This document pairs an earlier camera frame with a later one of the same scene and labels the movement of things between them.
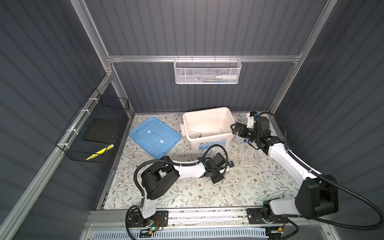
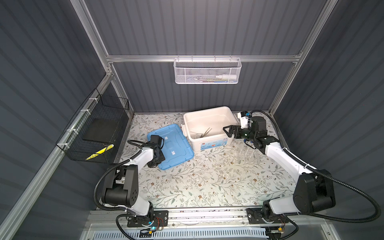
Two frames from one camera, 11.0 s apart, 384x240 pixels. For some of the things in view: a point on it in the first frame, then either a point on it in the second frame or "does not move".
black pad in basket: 101,130 does not move
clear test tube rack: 246,153 does not move
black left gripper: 220,177 to 161,158
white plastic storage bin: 206,128 does not move
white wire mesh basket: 204,71 does not move
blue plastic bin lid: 155,136 to 176,147
